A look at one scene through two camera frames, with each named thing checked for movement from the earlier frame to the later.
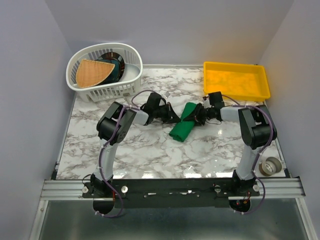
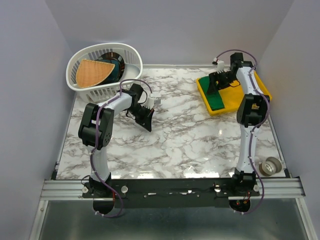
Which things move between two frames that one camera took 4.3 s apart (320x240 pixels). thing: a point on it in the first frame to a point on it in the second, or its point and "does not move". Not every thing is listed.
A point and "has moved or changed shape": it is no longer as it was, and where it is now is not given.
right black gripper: [195, 116] to [214, 77]
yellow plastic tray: [236, 80] has moved or changed shape
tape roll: [270, 166] does not move
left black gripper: [171, 117] to [146, 121]
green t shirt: [182, 130] to [213, 99]
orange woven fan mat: [89, 72] does not move
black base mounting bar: [166, 192] does not move
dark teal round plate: [118, 70] does not move
